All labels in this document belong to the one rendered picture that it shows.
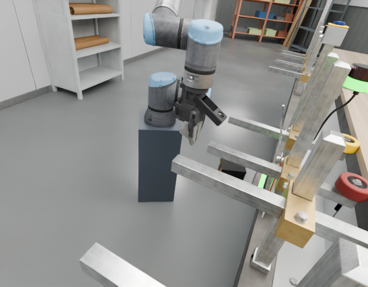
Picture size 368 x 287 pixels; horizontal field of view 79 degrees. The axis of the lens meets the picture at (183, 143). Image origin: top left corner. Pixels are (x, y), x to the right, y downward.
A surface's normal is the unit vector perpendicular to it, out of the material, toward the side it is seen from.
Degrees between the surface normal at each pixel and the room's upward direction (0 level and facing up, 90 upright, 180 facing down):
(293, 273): 0
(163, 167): 90
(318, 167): 90
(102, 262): 0
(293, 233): 90
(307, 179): 90
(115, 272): 0
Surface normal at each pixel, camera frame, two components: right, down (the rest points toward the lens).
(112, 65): -0.38, 0.49
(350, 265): -0.55, -0.82
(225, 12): 0.13, 0.58
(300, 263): 0.11, -0.82
